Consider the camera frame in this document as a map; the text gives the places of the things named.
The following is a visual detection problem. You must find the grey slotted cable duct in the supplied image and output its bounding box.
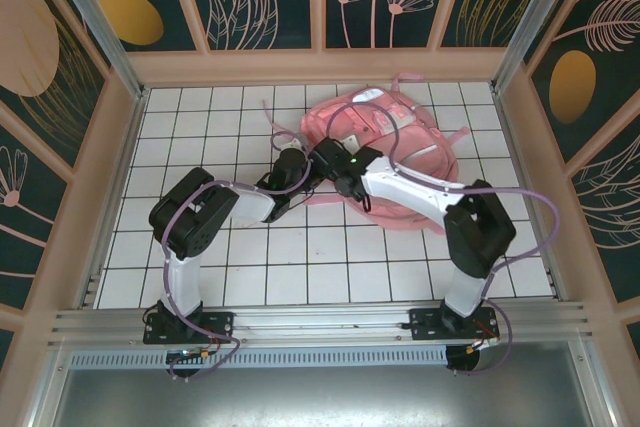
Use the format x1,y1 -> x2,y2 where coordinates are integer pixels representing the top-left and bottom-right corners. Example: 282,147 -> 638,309
69,346 -> 449,368

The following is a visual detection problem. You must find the aluminium corner post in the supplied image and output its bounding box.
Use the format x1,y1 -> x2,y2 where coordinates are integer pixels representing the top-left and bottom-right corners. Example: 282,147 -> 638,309
42,0 -> 149,101
492,0 -> 584,93

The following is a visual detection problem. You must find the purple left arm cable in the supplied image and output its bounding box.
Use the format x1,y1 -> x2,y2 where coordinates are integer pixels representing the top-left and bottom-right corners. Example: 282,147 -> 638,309
160,129 -> 314,383

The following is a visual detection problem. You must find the grey metal sheet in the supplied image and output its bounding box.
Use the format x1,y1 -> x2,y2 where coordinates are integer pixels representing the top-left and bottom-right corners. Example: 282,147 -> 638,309
29,341 -> 616,427

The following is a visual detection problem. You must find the long aluminium mounting rail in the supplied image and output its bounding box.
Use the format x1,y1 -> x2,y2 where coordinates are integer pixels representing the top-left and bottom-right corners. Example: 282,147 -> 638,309
47,302 -> 596,348

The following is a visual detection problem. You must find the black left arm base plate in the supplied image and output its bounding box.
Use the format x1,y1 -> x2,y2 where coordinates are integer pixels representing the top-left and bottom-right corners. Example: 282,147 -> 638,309
143,311 -> 236,346

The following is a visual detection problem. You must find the pink student backpack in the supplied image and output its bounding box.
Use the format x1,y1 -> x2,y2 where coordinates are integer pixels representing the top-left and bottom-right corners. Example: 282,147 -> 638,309
262,71 -> 471,236

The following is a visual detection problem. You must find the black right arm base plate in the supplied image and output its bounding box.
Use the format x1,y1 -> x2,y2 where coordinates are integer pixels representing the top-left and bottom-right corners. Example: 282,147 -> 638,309
408,307 -> 501,341

